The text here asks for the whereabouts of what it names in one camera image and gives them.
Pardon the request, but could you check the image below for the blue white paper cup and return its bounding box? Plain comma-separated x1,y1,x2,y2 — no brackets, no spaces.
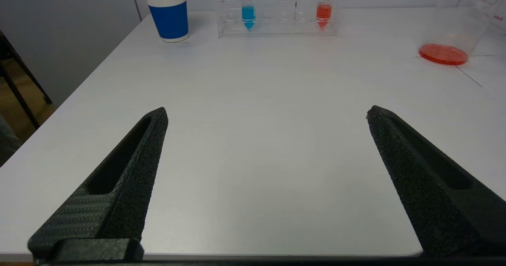
143,0,190,43

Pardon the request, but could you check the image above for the person in grey trousers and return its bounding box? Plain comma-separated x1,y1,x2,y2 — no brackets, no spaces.
0,115,21,167

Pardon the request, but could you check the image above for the black metal chair frame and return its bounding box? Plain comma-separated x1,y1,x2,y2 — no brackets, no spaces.
0,30,53,129

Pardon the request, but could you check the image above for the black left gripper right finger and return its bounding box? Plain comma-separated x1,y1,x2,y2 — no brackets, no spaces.
365,105,506,258

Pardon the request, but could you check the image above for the test tube with orange pigment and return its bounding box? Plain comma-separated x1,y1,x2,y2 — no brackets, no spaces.
315,0,334,30

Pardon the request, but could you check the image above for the clear acrylic test tube rack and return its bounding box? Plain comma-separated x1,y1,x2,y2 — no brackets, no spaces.
214,0,339,38

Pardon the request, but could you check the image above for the test tube with blue pigment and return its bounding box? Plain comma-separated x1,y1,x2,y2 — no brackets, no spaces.
240,0,257,31

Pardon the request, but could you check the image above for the clear glass beaker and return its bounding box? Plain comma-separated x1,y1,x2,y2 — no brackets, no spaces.
418,0,506,66

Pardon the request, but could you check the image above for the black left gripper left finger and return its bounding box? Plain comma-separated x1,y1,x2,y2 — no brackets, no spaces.
28,107,169,259

